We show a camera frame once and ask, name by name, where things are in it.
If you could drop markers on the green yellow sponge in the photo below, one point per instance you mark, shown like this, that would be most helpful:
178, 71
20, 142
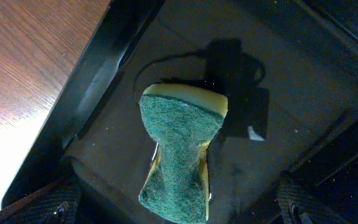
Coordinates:
182, 120

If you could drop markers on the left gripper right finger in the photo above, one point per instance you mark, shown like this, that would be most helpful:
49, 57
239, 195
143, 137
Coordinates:
299, 205

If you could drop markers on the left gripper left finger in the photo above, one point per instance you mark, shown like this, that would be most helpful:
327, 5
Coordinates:
57, 205

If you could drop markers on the black rectangular tray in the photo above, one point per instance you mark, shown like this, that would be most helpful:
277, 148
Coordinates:
291, 79

